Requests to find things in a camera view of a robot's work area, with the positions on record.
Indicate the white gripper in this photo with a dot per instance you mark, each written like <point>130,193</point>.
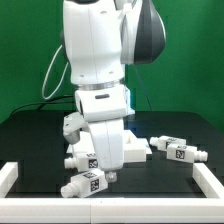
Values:
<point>104,110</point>

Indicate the white square tabletop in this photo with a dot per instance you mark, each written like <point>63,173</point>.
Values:
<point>135,149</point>

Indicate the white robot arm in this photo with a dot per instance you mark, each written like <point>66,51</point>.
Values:
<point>100,38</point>

